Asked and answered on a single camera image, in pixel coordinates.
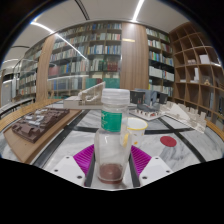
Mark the white cup with yellow handle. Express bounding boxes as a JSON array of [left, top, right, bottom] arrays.
[[125, 117, 149, 146]]

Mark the beige building architectural model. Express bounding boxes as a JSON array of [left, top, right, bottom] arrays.
[[63, 81, 107, 110]]

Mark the white flat site model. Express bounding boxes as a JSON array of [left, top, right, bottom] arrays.
[[129, 106, 166, 122]]

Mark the wide glass-fronted bookshelf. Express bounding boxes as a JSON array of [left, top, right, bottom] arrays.
[[48, 22, 123, 99]]

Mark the flat round red coaster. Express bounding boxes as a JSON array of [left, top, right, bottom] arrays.
[[159, 135, 178, 148]]

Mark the dark grey building model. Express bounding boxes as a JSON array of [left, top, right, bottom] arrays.
[[129, 88, 169, 109]]

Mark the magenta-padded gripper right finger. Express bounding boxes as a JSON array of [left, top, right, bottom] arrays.
[[128, 145, 174, 188]]

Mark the straight ceiling light strip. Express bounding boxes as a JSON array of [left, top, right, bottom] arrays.
[[131, 0, 146, 23]]

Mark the bookshelf with white books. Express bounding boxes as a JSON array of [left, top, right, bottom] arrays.
[[145, 26, 175, 98]]

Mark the clear bottle with white cap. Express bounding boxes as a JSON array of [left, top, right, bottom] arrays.
[[93, 88, 132, 185]]

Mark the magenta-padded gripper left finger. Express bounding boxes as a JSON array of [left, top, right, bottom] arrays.
[[44, 143, 98, 188]]

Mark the white city block model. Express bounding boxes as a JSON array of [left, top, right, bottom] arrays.
[[164, 101, 208, 134]]

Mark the wooden cubby shelf unit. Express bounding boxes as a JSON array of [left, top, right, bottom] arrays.
[[169, 21, 224, 125]]

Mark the narrow dark bookshelf with books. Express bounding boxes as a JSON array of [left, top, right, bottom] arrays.
[[13, 39, 46, 101]]

